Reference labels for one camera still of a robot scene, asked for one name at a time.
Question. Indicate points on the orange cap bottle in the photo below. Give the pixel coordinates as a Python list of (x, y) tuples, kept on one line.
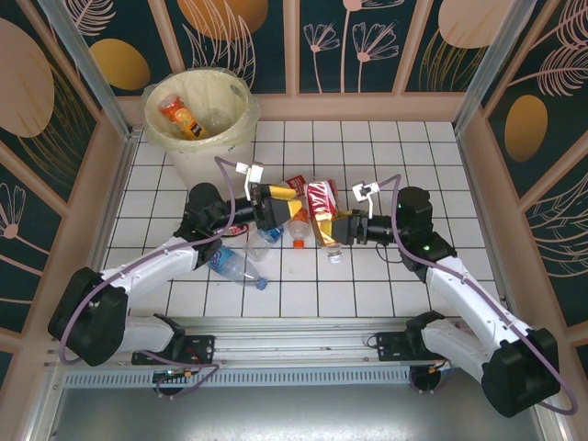
[(298, 225)]

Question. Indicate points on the red gold label bottle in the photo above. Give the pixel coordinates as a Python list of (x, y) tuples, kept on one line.
[(321, 202)]

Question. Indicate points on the dark blue label bottle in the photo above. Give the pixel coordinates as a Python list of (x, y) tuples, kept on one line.
[(262, 243)]

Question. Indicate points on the small red label bottle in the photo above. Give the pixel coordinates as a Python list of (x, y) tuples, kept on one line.
[(236, 229)]

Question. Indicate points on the light blue label bottle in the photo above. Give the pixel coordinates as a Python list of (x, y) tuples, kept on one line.
[(234, 266)]

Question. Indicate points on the orange juice bottle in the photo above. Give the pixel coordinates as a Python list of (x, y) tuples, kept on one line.
[(181, 117)]

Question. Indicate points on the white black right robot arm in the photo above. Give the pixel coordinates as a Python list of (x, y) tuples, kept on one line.
[(468, 298)]

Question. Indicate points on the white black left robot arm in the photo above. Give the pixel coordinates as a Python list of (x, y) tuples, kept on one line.
[(151, 266)]

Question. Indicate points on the white ribbed plastic bin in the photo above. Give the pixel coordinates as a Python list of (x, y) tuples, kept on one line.
[(206, 170)]

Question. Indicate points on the pale green bin liner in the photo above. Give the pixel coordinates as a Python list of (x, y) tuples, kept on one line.
[(239, 115)]

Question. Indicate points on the grey metal panel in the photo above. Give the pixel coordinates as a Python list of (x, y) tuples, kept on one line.
[(275, 413)]

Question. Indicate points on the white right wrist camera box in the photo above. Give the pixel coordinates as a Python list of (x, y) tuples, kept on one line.
[(365, 189)]

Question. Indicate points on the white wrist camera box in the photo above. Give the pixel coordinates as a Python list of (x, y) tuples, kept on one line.
[(255, 172), (365, 189)]

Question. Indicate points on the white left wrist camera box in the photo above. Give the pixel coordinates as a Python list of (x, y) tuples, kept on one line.
[(255, 172)]

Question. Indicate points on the aluminium side rail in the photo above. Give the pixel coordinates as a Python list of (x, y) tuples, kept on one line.
[(115, 197), (468, 161)]

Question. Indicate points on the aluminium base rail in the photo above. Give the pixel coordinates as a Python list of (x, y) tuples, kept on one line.
[(294, 342)]

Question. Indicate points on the aluminium frame post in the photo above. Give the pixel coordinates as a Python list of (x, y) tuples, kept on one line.
[(490, 69), (93, 78)]

